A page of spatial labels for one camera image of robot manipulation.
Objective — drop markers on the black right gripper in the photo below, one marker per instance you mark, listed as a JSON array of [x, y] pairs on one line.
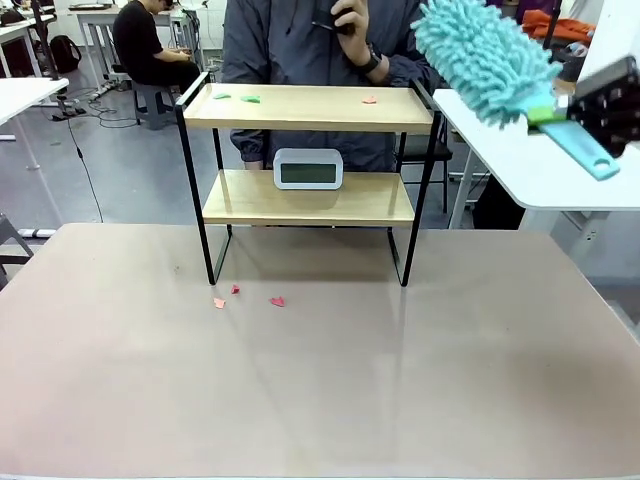
[[610, 105]]

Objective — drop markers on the teal microfiber duster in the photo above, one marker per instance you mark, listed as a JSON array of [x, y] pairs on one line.
[[480, 60]]

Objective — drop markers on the white digital alarm clock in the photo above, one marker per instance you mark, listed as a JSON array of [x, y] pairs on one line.
[[307, 172]]

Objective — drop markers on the person's left forearm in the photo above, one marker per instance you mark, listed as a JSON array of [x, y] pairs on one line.
[[400, 67]]

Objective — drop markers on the two-tier wooden metal shelf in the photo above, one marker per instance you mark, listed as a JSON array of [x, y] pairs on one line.
[[305, 112]]

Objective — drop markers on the person's left hand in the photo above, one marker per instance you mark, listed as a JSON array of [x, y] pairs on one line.
[[356, 35]]

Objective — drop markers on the dark storage crate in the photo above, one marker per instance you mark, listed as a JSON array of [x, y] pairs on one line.
[[570, 62]]

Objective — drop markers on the large white table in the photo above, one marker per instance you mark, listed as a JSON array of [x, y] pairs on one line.
[[530, 170]]

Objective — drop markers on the orange cloth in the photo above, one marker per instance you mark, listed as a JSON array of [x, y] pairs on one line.
[[565, 27]]

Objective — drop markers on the black pole stand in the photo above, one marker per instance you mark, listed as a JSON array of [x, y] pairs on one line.
[[552, 22]]

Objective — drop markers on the black chair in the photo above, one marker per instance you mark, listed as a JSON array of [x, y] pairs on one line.
[[425, 152]]

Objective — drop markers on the salmon paper scrap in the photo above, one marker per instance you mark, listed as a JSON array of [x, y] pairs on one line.
[[370, 100]]

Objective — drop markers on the black wristwatch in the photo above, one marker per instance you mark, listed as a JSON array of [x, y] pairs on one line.
[[373, 61]]

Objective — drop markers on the person's grey jacket torso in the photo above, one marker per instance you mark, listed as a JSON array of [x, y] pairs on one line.
[[280, 50]]

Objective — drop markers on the small green paper scrap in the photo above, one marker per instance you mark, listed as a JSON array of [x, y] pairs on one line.
[[223, 96]]

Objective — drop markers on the grey plastic stool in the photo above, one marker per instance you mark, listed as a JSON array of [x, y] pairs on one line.
[[155, 102]]

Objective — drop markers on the seated person in black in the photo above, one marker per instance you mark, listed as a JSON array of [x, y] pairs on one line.
[[140, 50]]

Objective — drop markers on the white power strip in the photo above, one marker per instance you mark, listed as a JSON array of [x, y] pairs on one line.
[[106, 91]]

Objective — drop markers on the white background desk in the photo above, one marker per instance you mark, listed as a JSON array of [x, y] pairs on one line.
[[95, 15]]

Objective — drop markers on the black backpack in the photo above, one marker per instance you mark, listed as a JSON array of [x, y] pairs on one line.
[[65, 52]]

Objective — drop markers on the grey folding chair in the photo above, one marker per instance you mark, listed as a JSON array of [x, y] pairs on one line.
[[12, 245]]

